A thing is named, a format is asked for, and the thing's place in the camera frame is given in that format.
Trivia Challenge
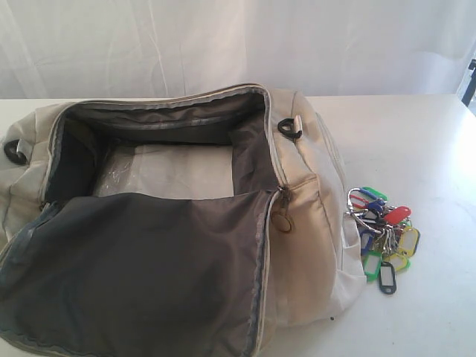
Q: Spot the beige duffel bag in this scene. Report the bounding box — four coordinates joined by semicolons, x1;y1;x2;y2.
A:
1;84;366;356

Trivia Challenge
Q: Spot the brass key ring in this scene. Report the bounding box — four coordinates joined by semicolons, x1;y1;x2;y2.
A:
271;210;293;236

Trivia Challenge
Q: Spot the colourful key tag bunch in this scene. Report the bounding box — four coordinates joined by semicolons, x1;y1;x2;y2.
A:
347;187;421;295

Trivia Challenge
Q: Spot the clear plastic sheet in bag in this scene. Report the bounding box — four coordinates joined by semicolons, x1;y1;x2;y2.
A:
94;144;234;199

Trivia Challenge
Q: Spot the white backdrop curtain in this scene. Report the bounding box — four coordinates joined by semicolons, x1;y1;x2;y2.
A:
1;1;475;99

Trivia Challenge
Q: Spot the dark stand at right edge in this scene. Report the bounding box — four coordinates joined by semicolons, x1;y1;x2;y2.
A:
461;59;476;107

